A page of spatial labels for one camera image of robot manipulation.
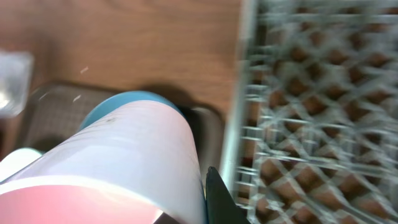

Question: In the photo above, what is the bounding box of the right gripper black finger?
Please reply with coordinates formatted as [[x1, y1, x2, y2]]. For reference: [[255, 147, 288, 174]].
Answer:
[[205, 167, 249, 224]]

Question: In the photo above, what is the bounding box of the pink white paper cup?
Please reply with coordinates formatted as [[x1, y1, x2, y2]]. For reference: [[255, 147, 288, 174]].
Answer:
[[1, 101, 207, 223]]

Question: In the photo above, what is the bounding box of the dark blue plate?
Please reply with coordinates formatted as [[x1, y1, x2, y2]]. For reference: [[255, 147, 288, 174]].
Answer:
[[79, 91, 183, 131]]

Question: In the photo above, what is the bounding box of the grey dishwasher rack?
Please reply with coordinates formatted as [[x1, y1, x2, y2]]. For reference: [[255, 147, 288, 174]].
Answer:
[[220, 0, 397, 223]]

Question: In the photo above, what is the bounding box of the dark brown serving tray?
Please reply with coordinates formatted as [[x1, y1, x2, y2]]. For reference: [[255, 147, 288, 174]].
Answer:
[[13, 82, 224, 177]]

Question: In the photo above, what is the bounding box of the light blue rice bowl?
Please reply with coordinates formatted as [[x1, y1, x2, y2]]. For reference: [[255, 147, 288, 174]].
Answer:
[[0, 147, 44, 182]]

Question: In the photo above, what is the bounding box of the clear plastic bin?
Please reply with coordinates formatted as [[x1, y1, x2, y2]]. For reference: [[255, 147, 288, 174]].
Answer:
[[1, 50, 34, 118]]

